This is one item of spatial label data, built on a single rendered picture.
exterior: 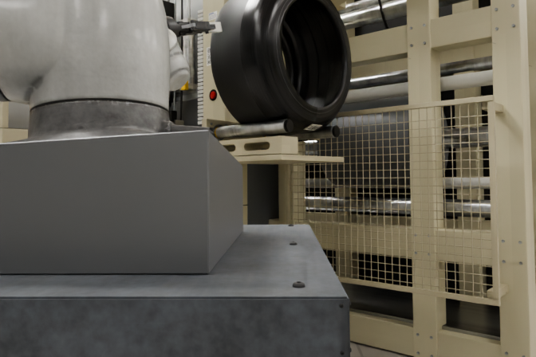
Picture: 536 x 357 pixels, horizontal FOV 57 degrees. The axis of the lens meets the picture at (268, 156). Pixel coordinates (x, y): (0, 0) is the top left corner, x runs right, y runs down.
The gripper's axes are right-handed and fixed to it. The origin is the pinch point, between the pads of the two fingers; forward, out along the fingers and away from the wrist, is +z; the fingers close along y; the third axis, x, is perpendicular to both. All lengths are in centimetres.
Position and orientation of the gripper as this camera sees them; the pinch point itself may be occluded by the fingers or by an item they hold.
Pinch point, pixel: (211, 27)
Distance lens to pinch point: 159.3
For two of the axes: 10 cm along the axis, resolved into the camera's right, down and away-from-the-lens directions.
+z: 6.4, -2.3, 7.4
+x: 1.8, 9.7, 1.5
